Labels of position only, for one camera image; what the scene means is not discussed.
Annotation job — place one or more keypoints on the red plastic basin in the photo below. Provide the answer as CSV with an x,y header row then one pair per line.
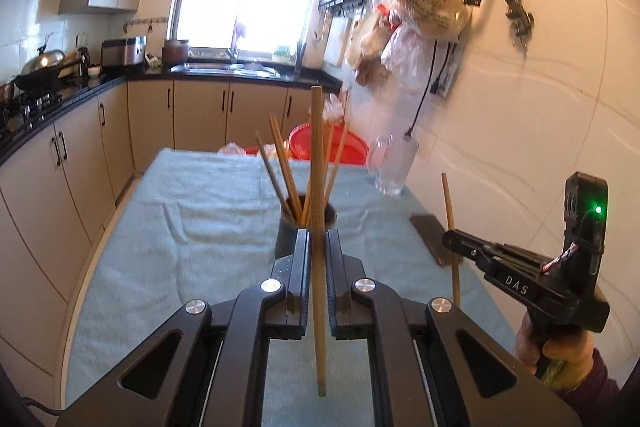
x,y
350,149

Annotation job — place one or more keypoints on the black kitchen countertop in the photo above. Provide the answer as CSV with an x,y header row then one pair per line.
x,y
100,84

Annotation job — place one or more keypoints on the brown clay pot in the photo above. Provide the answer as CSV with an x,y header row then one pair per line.
x,y
175,52

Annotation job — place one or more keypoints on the steel sink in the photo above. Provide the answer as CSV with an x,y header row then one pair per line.
x,y
225,68

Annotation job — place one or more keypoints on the wok with metal lid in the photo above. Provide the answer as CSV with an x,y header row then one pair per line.
x,y
42,62

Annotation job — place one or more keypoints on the bunch of wooden chopsticks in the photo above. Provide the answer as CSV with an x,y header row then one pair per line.
x,y
290,187

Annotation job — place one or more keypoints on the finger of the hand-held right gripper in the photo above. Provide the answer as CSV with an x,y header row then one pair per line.
x,y
465,247

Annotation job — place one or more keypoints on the person's right hand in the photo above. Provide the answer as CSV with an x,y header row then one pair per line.
x,y
565,354

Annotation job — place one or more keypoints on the dark grey chopstick holder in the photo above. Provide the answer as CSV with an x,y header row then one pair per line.
x,y
290,237

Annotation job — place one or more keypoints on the hanging plastic bags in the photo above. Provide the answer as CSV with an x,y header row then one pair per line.
x,y
375,52

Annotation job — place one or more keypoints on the silver countertop appliance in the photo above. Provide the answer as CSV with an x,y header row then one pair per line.
x,y
122,52

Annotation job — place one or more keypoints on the long wooden chopstick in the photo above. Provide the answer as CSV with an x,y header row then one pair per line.
x,y
317,157
448,207

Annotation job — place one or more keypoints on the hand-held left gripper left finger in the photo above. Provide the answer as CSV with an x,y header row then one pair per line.
x,y
303,267

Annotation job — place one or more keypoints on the wall power strip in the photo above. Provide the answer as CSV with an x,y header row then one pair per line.
x,y
445,77

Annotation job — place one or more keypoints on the grey-blue towel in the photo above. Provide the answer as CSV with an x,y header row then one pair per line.
x,y
200,232

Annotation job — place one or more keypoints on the beige lower cabinets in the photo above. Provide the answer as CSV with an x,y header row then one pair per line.
x,y
200,117

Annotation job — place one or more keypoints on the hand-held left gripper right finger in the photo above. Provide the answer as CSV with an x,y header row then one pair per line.
x,y
331,267

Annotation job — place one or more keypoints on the gas stove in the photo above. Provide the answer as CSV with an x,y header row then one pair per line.
x,y
35,104

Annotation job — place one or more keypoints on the clear glass jug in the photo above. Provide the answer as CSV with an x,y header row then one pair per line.
x,y
395,172

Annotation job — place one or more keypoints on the person's right forearm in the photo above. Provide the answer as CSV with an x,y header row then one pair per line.
x,y
600,387

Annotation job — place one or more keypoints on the crumpled clear plastic bag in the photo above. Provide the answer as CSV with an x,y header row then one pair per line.
x,y
332,107

